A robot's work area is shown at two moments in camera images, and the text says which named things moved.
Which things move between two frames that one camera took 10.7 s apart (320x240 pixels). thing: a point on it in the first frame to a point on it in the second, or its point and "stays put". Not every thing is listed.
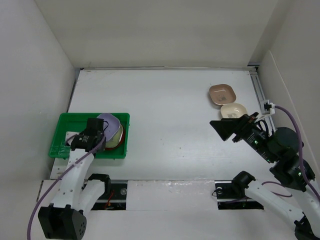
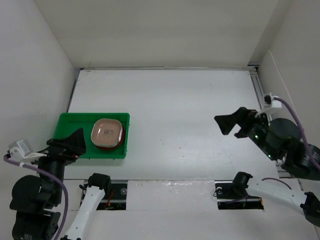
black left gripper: (82, 133) to (75, 144)
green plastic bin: (58, 147) stays put
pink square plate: (222, 94) to (106, 132)
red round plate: (121, 142) stays put
